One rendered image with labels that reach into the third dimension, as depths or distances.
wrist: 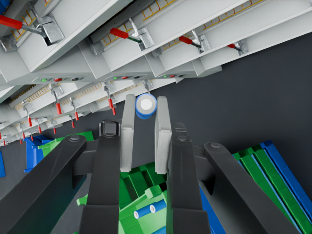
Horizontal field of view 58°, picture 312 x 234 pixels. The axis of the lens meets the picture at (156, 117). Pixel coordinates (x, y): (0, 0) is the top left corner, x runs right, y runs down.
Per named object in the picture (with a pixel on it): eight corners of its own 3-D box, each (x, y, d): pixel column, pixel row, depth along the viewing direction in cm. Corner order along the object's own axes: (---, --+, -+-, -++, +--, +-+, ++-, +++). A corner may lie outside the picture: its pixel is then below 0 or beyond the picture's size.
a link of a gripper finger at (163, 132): (159, 130, 16) (172, 131, 16) (157, 95, 23) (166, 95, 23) (155, 174, 17) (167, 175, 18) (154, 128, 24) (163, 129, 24)
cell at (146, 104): (140, 122, 29) (140, 119, 22) (132, 106, 29) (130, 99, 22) (156, 114, 29) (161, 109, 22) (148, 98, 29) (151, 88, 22)
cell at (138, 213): (159, 207, 67) (139, 217, 62) (155, 210, 68) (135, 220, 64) (156, 200, 67) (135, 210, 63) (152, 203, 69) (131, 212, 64)
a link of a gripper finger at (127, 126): (131, 173, 17) (118, 172, 17) (133, 127, 24) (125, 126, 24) (133, 128, 16) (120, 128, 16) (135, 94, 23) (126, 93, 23)
